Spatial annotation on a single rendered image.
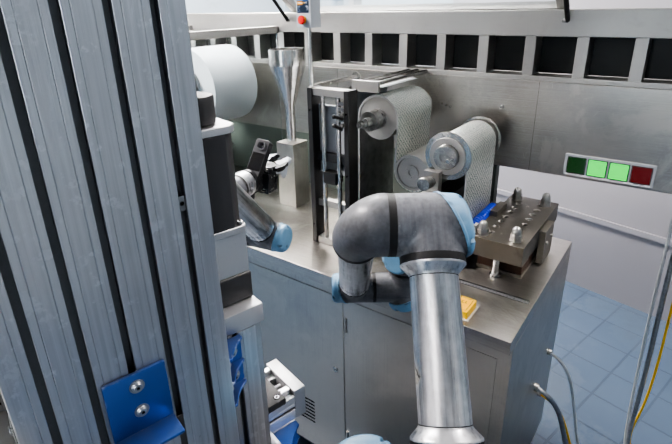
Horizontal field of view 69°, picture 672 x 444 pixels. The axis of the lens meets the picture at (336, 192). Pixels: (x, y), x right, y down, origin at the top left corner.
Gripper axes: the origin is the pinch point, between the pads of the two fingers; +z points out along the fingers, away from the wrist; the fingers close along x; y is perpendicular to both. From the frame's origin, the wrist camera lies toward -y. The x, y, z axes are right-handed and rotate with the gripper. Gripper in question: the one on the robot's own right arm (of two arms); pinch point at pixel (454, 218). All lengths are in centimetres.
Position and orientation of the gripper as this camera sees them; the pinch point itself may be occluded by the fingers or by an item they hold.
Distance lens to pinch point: 146.9
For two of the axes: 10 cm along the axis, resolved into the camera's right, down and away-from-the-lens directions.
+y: -0.4, -9.4, -3.5
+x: -8.0, -1.7, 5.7
